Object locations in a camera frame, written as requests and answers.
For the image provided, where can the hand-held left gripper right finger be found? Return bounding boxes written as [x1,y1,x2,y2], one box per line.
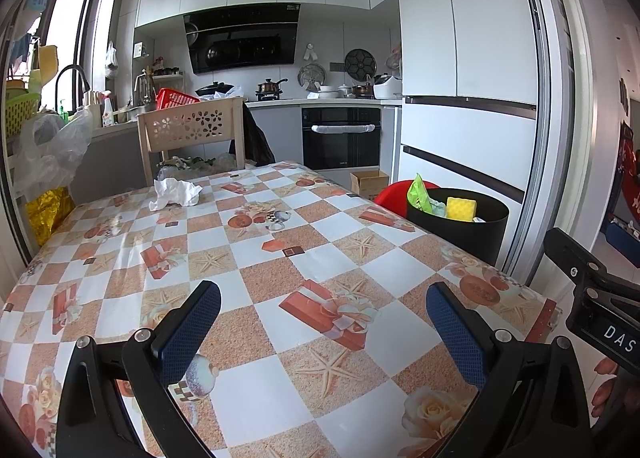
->
[426,281,593,458]

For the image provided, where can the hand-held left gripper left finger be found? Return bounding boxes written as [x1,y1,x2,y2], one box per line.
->
[56,281,222,458]

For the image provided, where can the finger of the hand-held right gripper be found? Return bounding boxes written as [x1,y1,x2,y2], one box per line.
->
[544,227,606,285]

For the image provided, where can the black trash bin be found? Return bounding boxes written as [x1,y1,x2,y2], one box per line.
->
[406,187,510,267]

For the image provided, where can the yellow sponge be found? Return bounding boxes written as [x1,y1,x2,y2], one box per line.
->
[446,197,480,222]

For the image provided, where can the green and white plastic bag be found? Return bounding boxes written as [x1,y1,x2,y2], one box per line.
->
[407,174,443,214]

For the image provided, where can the person's right hand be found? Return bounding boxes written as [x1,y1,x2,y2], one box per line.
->
[590,357,632,434]

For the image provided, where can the dark blue box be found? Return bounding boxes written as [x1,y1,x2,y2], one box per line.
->
[604,219,640,254]

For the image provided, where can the white crumpled tissue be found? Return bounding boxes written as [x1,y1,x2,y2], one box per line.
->
[149,178,202,211]

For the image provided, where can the checkered patterned tablecloth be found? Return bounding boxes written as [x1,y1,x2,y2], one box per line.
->
[0,161,563,458]

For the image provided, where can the red stool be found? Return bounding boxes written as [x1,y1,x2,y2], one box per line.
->
[374,181,441,215]

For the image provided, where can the cardboard box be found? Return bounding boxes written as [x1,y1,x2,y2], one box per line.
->
[350,169,390,201]

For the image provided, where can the gold foil bag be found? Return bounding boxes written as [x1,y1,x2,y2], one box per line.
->
[25,187,76,246]

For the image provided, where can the beige chair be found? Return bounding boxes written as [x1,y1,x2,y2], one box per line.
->
[137,98,247,187]

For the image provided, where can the black jacket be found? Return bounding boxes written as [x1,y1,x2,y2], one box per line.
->
[243,103,276,166]

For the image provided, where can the black built-in oven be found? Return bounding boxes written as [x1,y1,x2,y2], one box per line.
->
[301,107,382,170]

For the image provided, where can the large translucent plastic bag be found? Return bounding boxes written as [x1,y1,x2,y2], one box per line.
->
[14,108,94,199]

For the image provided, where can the red plastic basket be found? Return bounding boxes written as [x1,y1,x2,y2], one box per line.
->
[155,87,201,112]

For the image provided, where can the white refrigerator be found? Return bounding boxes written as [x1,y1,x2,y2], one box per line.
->
[397,0,538,209]

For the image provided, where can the black wok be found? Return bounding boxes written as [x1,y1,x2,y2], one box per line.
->
[195,81,235,97]

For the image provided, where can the white rice cooker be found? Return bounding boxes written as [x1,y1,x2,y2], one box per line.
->
[373,73,403,100]

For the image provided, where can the yellow plastic basket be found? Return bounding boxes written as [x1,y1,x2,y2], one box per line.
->
[5,91,42,139]

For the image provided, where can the round metal strainer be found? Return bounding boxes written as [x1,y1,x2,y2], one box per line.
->
[298,63,326,92]

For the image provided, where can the round black steamer rack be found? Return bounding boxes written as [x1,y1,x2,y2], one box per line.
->
[344,48,377,79]

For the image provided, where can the black kitchen faucet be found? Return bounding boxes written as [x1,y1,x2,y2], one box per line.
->
[54,65,92,114]

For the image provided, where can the black range hood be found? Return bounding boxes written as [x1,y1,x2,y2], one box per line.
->
[182,2,302,75]

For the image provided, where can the red wall hanging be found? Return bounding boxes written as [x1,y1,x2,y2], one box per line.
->
[615,121,640,219]

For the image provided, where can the steel pot with handle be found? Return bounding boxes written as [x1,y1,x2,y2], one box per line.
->
[256,78,289,100]

